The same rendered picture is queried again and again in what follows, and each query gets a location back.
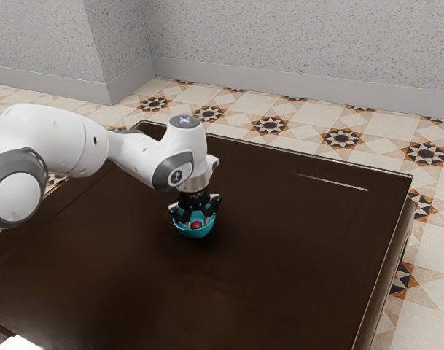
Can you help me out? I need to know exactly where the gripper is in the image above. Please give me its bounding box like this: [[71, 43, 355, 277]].
[[168, 187, 222, 225]]

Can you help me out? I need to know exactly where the teal bowl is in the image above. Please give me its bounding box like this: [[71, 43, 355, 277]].
[[171, 212, 218, 240]]

